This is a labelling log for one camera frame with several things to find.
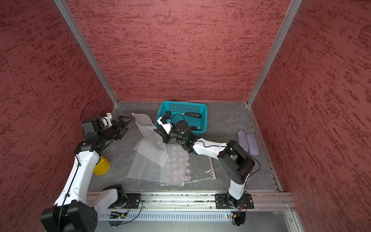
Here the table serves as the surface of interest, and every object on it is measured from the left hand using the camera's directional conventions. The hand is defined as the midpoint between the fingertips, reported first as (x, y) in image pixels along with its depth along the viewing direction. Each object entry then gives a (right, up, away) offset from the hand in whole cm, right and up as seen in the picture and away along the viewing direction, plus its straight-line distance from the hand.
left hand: (131, 125), depth 76 cm
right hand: (+13, -4, +3) cm, 14 cm away
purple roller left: (+69, -12, +21) cm, 73 cm away
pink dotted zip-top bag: (+24, -28, +9) cm, 38 cm away
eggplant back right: (+35, +6, +33) cm, 48 cm away
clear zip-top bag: (+6, -16, +18) cm, 25 cm away
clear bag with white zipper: (+38, -27, +10) cm, 47 cm away
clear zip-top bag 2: (+2, -27, +10) cm, 29 cm away
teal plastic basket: (+21, +11, +34) cm, 41 cm away
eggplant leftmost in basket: (+15, +5, +32) cm, 36 cm away
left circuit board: (-5, -46, -4) cm, 46 cm away
